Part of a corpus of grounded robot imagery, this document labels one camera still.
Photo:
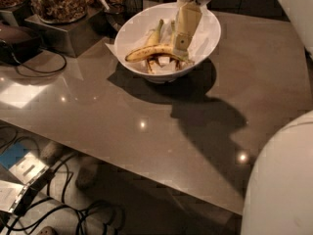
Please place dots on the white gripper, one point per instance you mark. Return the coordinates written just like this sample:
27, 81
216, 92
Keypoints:
188, 21

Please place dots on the yellow banana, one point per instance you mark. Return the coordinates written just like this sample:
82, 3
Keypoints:
160, 50

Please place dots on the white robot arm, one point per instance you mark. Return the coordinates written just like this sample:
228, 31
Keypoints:
279, 194

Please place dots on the left lower banana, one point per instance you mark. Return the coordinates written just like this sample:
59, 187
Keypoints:
153, 39

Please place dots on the right lower banana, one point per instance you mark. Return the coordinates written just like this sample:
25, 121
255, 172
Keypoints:
176, 62

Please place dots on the white bowl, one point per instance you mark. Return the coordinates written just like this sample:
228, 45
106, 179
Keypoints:
208, 33

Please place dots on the black mesh cup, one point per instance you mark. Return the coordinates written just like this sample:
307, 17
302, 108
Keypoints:
133, 7

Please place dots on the metal stand block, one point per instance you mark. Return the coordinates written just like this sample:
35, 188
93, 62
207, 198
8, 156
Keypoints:
71, 39

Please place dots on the dark round appliance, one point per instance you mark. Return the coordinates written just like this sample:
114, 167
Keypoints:
18, 44

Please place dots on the right shoe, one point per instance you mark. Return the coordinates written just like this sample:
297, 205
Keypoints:
87, 173

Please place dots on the shoe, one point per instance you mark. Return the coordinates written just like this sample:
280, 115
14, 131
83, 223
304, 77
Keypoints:
87, 173
51, 153

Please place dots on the left shoe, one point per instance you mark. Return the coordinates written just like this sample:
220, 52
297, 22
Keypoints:
51, 153

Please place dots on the blue box on floor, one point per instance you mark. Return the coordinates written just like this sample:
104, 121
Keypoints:
13, 155

